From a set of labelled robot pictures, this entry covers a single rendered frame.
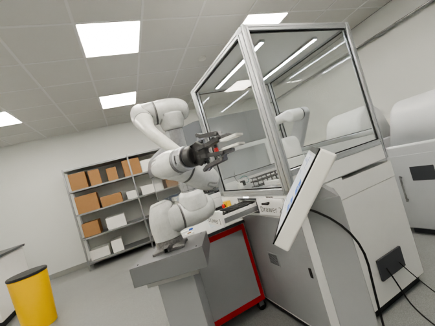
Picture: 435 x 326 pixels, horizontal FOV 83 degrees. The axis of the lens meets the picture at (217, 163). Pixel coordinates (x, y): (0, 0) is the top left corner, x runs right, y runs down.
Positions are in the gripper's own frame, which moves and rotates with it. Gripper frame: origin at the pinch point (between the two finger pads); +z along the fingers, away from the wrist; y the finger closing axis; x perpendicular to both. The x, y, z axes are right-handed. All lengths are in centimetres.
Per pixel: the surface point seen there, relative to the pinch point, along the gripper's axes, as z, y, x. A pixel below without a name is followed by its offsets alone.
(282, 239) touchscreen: 4.7, -31.2, 6.6
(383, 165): 7, -26, 154
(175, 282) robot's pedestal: -74, -58, 18
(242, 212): -70, -36, 79
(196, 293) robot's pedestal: -68, -67, 25
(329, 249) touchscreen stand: 8, -42, 29
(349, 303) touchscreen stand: 9, -61, 31
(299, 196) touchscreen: 11.9, -19.6, 9.0
